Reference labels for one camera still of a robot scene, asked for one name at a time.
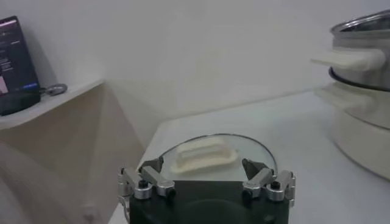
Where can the white side table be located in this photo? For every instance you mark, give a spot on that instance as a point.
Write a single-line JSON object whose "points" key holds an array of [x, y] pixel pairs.
{"points": [[61, 100]]}

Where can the round grey disc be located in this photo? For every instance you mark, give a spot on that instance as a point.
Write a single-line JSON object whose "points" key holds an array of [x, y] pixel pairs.
{"points": [[57, 89]]}

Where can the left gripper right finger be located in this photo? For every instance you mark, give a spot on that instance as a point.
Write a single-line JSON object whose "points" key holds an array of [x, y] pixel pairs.
{"points": [[262, 179]]}

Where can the black laptop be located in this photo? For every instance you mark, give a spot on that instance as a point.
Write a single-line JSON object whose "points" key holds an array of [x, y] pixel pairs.
{"points": [[16, 67]]}

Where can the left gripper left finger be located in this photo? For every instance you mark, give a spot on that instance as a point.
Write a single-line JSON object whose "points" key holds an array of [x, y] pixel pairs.
{"points": [[155, 179]]}

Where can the cream electric pot base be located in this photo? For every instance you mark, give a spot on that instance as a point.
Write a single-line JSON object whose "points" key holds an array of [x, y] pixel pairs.
{"points": [[365, 137]]}

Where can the perforated steel steamer basket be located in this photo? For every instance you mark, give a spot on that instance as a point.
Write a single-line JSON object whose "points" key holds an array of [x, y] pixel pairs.
{"points": [[359, 58]]}

